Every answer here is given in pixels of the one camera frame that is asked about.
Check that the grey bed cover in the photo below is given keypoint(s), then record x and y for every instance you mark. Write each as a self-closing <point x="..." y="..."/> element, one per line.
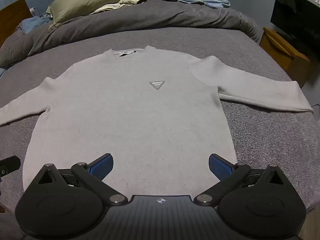
<point x="262" y="135"/>

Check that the white towel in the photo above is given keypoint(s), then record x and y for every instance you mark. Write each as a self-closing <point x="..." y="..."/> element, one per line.
<point x="137" y="117"/>

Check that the wooden television stand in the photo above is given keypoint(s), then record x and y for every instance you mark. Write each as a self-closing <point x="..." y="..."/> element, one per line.
<point x="282" y="52"/>

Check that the light blue cloth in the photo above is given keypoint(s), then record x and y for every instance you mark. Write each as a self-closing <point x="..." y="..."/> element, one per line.
<point x="32" y="23"/>

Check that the black television screen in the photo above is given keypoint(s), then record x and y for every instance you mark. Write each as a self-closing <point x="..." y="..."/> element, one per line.
<point x="297" y="20"/>

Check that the white wall charger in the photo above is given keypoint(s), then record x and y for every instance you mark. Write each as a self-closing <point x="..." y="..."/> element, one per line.
<point x="32" y="10"/>

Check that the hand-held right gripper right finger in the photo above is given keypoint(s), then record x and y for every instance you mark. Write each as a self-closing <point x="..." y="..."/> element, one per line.
<point x="220" y="167"/>

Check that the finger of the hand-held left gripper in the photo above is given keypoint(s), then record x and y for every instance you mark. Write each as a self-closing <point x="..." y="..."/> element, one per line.
<point x="10" y="164"/>

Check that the dark grey duvet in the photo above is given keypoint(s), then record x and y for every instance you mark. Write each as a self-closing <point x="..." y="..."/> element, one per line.
<point x="150" y="15"/>

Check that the olive green pillow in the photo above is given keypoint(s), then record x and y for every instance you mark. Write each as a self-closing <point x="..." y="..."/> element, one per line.
<point x="87" y="0"/>

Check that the cream cloth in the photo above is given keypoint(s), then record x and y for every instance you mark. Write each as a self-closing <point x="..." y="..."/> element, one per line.
<point x="130" y="0"/>

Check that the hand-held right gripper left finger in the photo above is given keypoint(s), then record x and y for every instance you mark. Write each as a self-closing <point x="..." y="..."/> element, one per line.
<point x="102" y="167"/>

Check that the wooden headboard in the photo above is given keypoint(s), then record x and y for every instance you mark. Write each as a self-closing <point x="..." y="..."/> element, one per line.
<point x="12" y="17"/>

